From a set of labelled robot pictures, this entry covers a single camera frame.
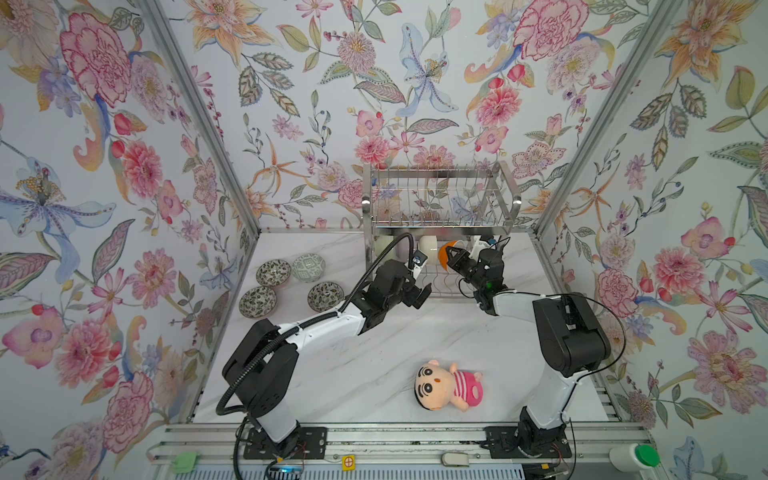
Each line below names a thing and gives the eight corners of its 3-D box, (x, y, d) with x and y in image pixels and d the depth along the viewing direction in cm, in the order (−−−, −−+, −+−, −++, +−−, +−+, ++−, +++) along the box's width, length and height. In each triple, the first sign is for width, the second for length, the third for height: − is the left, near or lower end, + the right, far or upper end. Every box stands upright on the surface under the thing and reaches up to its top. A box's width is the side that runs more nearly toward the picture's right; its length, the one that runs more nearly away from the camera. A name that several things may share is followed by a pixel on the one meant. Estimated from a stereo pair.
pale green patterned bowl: (292, 282, 106) (290, 276, 104) (298, 260, 113) (295, 253, 110) (322, 282, 106) (321, 276, 104) (326, 260, 113) (324, 253, 110)
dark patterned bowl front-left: (238, 318, 97) (234, 313, 94) (247, 291, 103) (244, 286, 101) (273, 318, 97) (270, 313, 94) (280, 291, 103) (278, 286, 101)
